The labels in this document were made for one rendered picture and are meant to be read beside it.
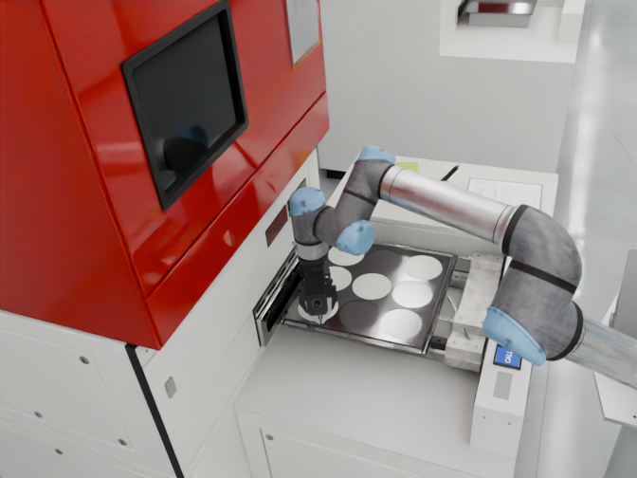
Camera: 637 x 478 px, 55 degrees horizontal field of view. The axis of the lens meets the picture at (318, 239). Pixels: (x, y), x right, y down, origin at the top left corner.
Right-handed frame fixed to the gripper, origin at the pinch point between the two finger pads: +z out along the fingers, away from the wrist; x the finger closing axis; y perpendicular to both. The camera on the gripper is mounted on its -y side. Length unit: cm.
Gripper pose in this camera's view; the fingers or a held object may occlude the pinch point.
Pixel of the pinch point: (320, 321)
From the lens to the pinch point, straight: 148.1
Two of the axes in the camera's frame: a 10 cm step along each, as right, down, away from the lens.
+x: -9.9, 1.3, -0.4
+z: 0.8, 8.0, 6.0
